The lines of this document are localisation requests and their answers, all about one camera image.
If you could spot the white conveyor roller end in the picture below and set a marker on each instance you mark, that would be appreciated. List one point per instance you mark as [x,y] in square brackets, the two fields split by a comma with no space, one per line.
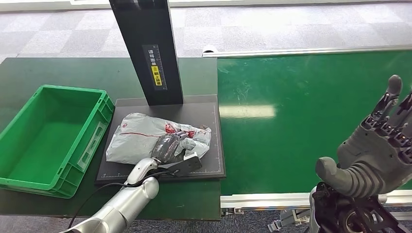
[209,49]

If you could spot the silver conveyor lower beam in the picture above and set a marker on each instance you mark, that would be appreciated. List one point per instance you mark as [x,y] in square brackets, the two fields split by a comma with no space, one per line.
[404,216]

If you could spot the black scanner column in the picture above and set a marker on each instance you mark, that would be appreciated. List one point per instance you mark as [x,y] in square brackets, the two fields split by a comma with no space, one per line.
[145,32]

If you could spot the black left wrist mount plate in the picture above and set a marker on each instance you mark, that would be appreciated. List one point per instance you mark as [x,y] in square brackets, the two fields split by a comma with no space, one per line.
[188,164]

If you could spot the black scanner base platform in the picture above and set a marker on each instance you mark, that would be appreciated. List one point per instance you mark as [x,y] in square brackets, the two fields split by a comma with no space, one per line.
[212,160]

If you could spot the grey conveyor support bracket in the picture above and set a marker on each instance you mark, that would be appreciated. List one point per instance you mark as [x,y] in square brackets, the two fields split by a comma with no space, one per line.
[288,221]

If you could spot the green conveyor belt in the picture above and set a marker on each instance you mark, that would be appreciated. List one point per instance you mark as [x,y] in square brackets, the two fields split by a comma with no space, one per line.
[289,144]

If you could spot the small metal rail bracket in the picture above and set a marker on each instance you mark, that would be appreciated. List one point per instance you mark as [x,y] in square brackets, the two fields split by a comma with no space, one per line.
[232,212]

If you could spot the grey plastic mailer package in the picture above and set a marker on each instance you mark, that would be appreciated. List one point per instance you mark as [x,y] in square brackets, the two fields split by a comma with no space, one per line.
[135,141]

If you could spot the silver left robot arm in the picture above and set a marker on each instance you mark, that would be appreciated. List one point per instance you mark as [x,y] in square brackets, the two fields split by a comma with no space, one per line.
[128,202]

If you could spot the green plastic crate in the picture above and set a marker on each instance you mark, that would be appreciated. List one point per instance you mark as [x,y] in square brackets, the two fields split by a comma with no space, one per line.
[48,144]

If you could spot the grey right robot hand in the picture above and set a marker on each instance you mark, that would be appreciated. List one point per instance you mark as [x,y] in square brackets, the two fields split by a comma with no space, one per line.
[370,160]

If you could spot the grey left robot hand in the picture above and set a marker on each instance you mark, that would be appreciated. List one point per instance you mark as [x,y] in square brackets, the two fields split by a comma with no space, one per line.
[167,149]

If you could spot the black yellow column label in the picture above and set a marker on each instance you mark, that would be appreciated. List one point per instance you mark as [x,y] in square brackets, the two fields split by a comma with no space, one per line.
[156,75]

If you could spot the silver conveyor side rail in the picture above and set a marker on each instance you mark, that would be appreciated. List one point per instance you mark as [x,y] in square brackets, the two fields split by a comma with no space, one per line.
[264,201]
[289,52]

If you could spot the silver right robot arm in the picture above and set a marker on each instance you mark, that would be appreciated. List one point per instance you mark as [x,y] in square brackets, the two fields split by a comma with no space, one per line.
[347,215]

